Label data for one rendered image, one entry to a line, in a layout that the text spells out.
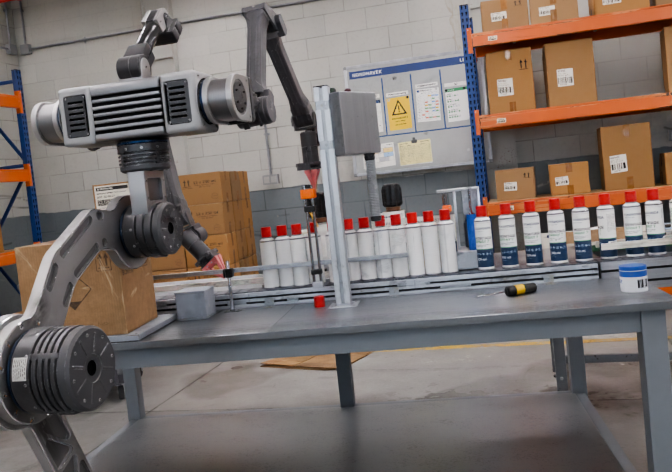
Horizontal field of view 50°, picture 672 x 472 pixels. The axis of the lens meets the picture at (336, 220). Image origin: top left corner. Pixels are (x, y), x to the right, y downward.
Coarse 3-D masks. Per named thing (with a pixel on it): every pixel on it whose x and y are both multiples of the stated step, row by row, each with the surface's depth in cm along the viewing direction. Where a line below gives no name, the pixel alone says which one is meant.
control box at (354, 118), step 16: (336, 96) 214; (352, 96) 217; (368, 96) 223; (336, 112) 215; (352, 112) 217; (368, 112) 223; (336, 128) 215; (352, 128) 217; (368, 128) 222; (336, 144) 216; (352, 144) 216; (368, 144) 222
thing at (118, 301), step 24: (24, 264) 201; (96, 264) 199; (144, 264) 217; (24, 288) 202; (96, 288) 200; (120, 288) 199; (144, 288) 215; (24, 312) 202; (72, 312) 201; (96, 312) 200; (120, 312) 199; (144, 312) 213
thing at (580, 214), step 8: (576, 200) 222; (584, 200) 222; (576, 208) 222; (584, 208) 222; (576, 216) 222; (584, 216) 221; (576, 224) 222; (584, 224) 221; (576, 232) 222; (584, 232) 221; (576, 240) 223; (584, 240) 221; (576, 248) 223; (584, 248) 222; (576, 256) 224; (584, 256) 222; (592, 256) 223
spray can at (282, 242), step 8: (280, 232) 236; (280, 240) 235; (288, 240) 236; (280, 248) 236; (288, 248) 236; (280, 256) 236; (288, 256) 236; (280, 272) 237; (288, 272) 236; (280, 280) 237; (288, 280) 236
